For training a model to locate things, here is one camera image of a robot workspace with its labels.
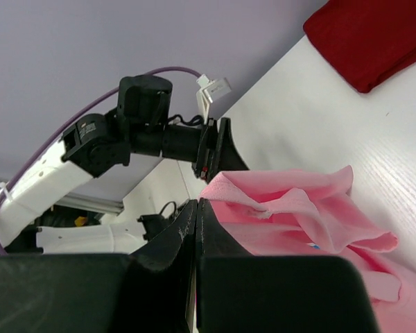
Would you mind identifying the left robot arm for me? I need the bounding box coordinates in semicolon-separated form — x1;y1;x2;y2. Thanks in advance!
0;69;247;255

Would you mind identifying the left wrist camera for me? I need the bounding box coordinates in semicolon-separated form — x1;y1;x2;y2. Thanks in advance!
196;74;232;123

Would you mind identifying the pink t-shirt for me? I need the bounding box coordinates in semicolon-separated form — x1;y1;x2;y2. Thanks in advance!
200;166;416;332

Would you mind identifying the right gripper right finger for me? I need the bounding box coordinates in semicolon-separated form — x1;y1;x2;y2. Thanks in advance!
196;199;380;332

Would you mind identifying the red folded t-shirt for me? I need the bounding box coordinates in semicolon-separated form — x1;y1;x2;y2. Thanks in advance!
303;1;416;94

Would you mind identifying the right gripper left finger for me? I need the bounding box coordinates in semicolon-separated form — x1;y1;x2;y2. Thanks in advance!
0;200;198;332

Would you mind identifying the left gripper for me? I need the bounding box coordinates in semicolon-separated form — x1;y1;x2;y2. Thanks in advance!
192;117;249;180

